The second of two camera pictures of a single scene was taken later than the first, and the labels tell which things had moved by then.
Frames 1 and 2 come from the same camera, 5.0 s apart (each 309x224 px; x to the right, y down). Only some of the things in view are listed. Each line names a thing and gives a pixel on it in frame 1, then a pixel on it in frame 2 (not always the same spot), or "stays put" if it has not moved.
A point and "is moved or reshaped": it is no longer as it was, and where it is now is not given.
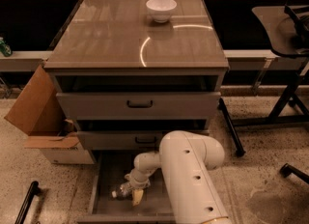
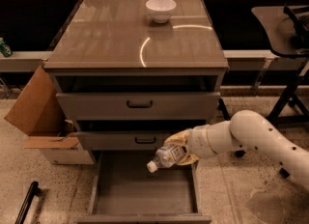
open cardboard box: [37, 111] stays put
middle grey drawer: [121, 140] stays put
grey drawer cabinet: [128, 70] stays put
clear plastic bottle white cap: [124, 192] is moved or reshaped
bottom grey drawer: [107, 172] stays put
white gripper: [139, 183] -> [198, 142]
